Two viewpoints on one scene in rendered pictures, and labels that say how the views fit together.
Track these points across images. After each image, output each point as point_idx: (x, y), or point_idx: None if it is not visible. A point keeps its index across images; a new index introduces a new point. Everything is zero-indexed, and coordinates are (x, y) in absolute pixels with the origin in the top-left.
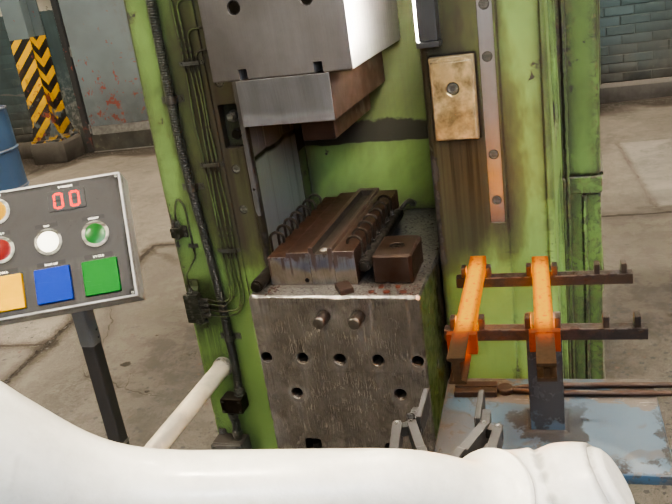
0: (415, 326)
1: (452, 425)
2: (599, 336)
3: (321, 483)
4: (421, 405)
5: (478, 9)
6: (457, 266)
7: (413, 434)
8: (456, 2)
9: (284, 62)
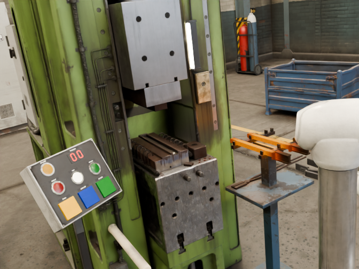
0: (216, 169)
1: (249, 195)
2: None
3: None
4: (303, 165)
5: (207, 56)
6: None
7: (315, 170)
8: (201, 54)
9: (163, 78)
